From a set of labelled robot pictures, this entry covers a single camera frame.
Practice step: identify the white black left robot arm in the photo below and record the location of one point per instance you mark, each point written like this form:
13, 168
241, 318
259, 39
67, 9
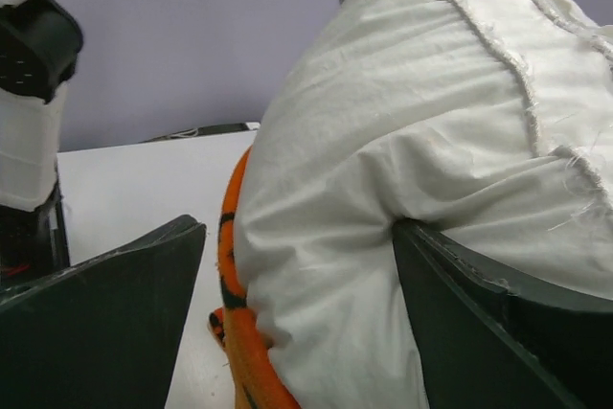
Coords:
119, 115

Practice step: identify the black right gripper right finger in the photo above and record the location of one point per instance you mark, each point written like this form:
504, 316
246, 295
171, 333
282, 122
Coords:
490, 336

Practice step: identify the orange patterned plush pillowcase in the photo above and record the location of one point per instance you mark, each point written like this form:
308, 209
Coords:
233, 325

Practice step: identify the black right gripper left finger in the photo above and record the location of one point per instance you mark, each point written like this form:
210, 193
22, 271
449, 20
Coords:
104, 333

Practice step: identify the white pillow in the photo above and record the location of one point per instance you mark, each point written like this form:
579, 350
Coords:
489, 119

